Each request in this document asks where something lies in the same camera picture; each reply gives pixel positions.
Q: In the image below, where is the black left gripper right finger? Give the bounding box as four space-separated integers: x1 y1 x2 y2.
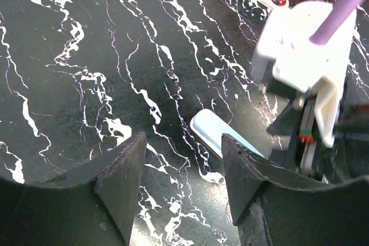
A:
221 134 368 245

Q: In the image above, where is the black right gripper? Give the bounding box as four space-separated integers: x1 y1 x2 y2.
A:
266 78 369 185

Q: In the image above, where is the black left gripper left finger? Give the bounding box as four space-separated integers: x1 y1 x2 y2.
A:
1 132 146 245

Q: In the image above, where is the black marble pattern mat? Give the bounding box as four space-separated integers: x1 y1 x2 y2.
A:
0 0 369 246

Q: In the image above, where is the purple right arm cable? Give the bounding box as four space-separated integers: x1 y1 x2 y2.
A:
308 0 369 46

